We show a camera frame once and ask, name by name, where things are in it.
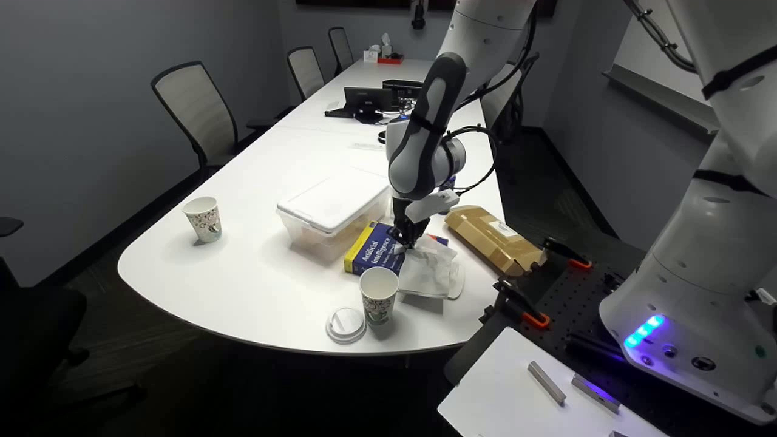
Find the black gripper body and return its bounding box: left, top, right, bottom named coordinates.
left=391, top=198, right=430, bottom=238

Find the white tissue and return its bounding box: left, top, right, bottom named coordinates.
left=398, top=238, right=464, bottom=301

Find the white paper cup near book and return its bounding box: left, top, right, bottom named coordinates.
left=361, top=268, right=398, bottom=328

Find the brown cardboard package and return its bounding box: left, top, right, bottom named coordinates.
left=444, top=206, right=546, bottom=278

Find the clear plastic container with lid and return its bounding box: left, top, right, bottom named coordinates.
left=277, top=171, right=391, bottom=264

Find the white cup lid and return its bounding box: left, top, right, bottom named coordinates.
left=327, top=308, right=367, bottom=346

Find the orange black clamp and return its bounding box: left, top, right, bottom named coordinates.
left=494, top=279, right=551, bottom=331
left=545, top=238, right=596, bottom=273

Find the black conference device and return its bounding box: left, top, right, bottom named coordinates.
left=328, top=81, right=422, bottom=124

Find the white clipboard paper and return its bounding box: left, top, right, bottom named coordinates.
left=438, top=328, right=663, bottom=437

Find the grey marker on paper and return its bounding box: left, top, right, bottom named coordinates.
left=527, top=362, right=567, bottom=409

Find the office chair middle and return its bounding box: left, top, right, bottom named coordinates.
left=286, top=46, right=327, bottom=97

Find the office chair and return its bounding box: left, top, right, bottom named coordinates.
left=150, top=62, right=238, bottom=169
left=286, top=46, right=327, bottom=97
left=328, top=28, right=356, bottom=71

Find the office chair right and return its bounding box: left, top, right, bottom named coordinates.
left=328, top=28, right=356, bottom=71

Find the white paper cup far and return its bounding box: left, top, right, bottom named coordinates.
left=184, top=198, right=221, bottom=243

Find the office chair left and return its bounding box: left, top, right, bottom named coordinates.
left=150, top=62, right=238, bottom=169

